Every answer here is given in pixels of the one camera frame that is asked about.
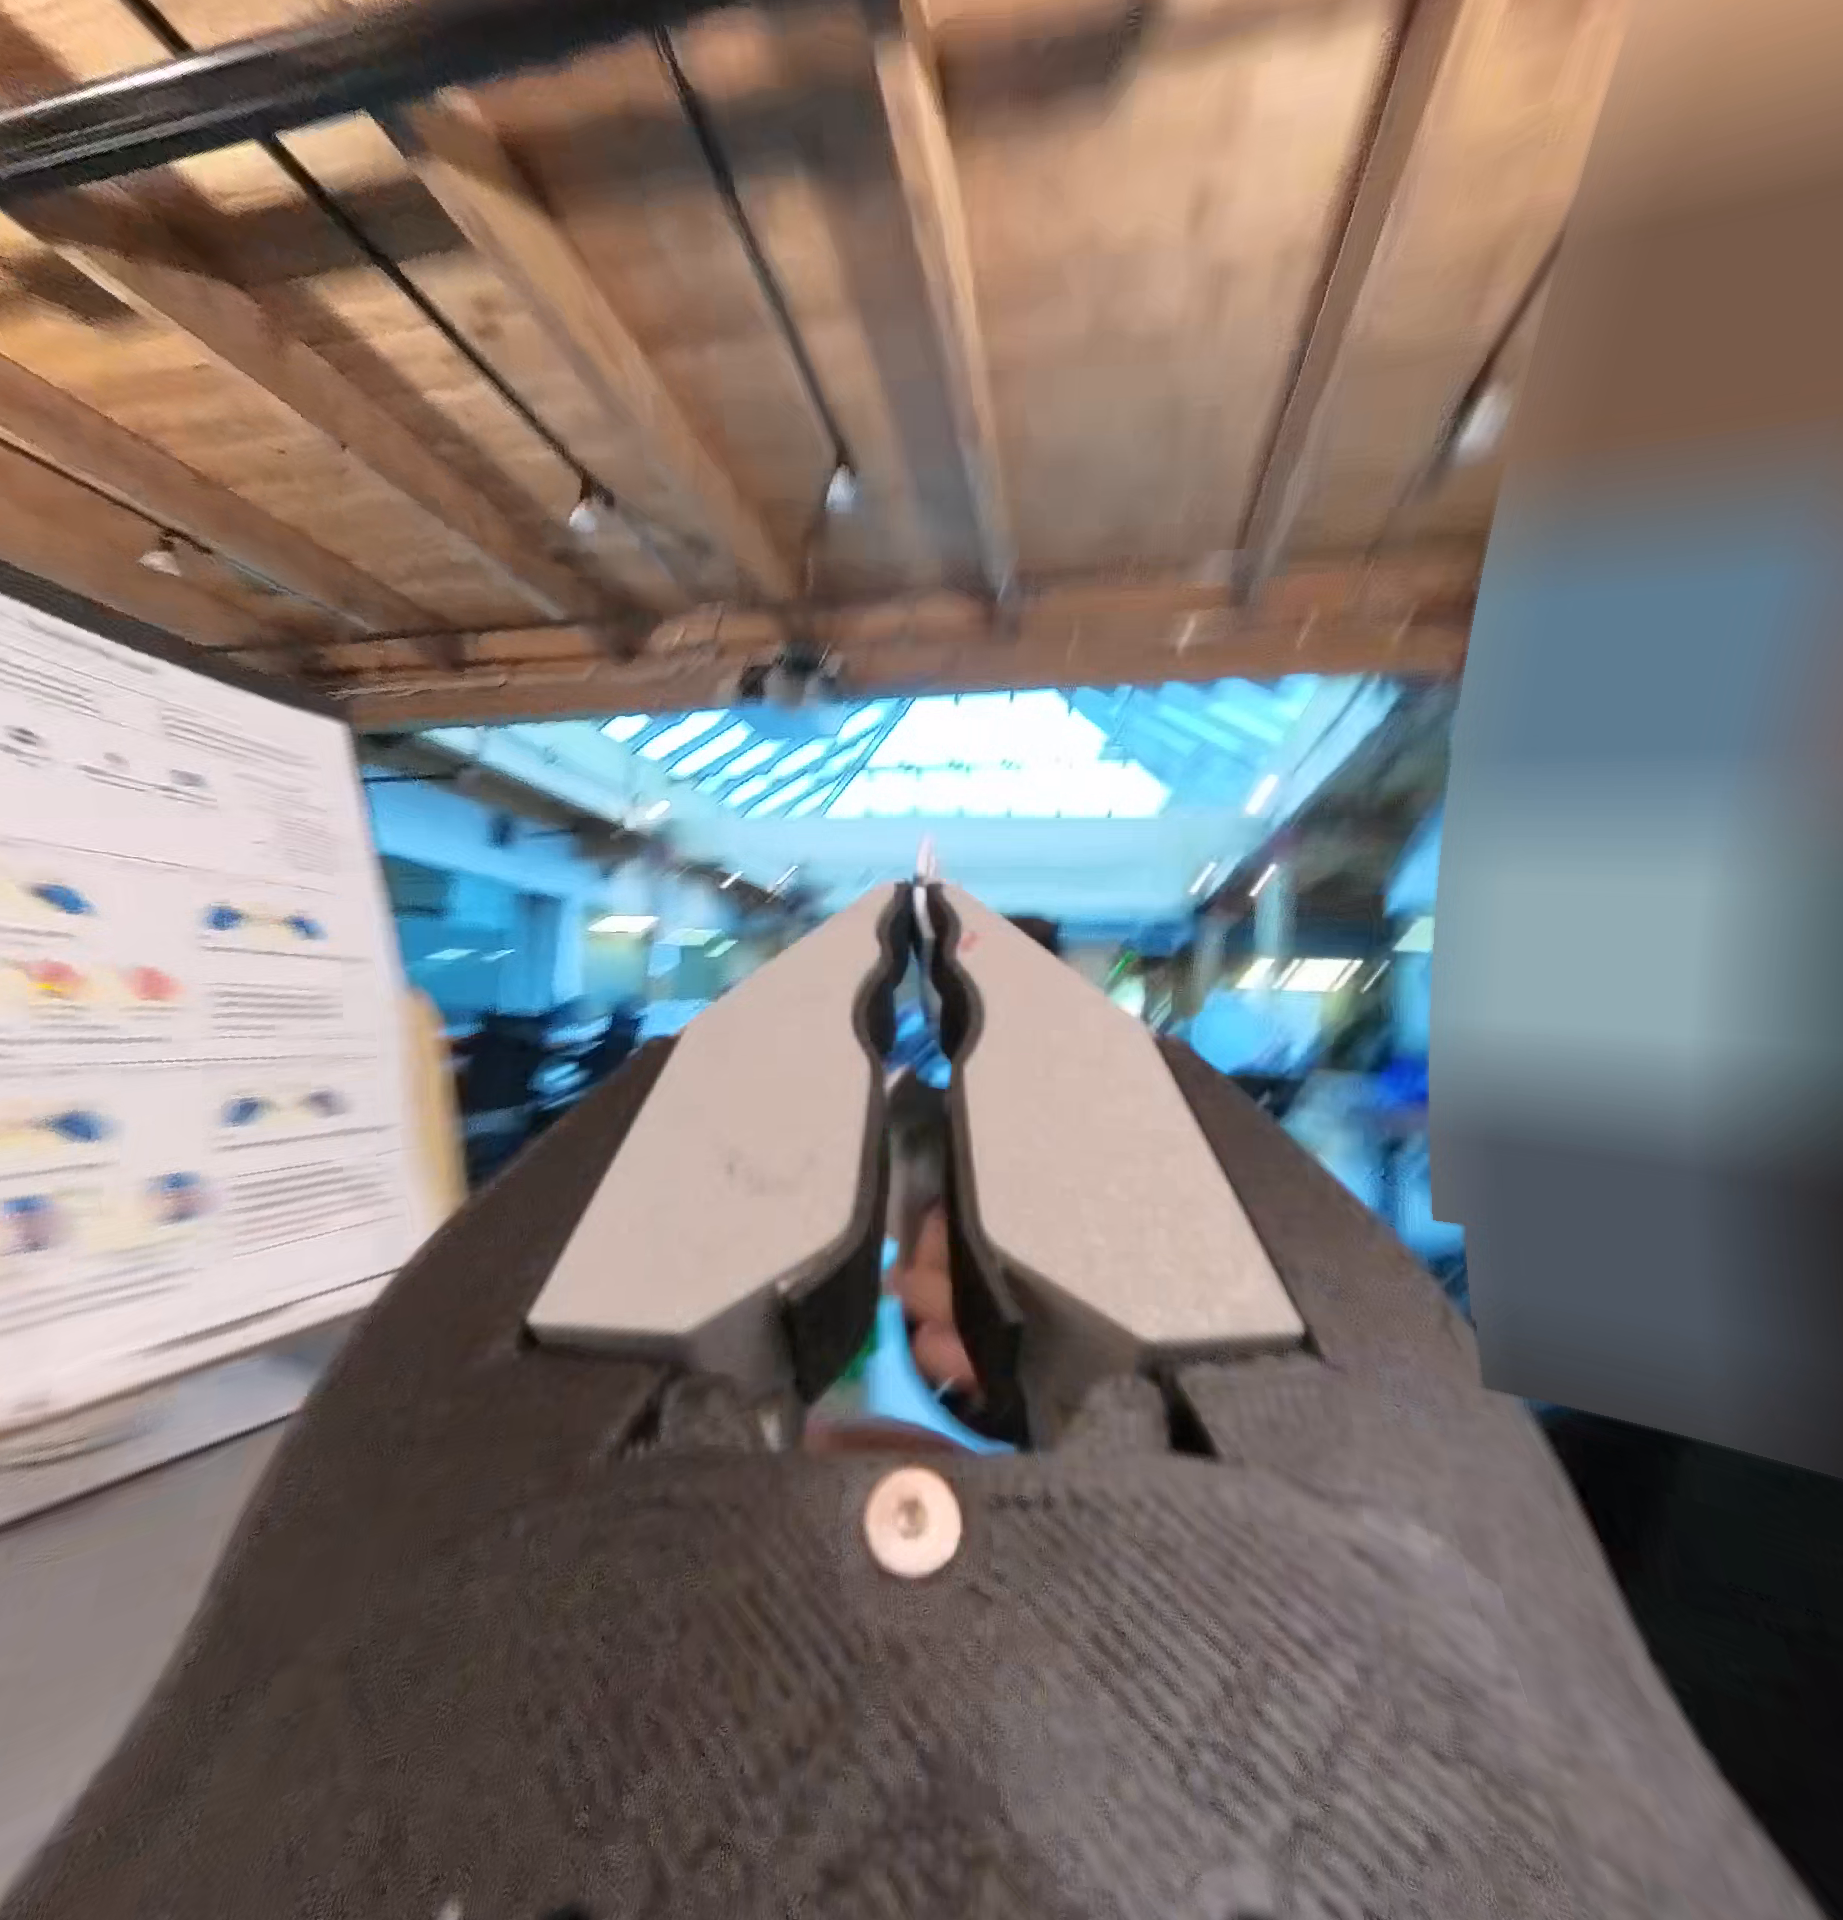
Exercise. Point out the printed instruction sheet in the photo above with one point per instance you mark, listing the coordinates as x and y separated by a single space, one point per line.
141 973

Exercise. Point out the teal white puzzle piece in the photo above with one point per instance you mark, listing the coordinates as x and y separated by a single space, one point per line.
926 864

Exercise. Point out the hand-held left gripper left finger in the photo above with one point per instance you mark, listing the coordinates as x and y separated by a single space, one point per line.
710 1157

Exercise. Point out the white sheet stand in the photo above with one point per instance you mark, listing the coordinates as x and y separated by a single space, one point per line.
51 1489

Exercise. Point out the black ceiling pipe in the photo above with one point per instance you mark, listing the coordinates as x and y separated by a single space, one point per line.
263 74

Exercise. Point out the wooden clipboard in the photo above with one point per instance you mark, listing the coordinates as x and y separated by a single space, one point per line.
440 1096

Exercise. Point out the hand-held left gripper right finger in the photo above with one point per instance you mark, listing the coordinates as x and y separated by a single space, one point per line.
1116 1184

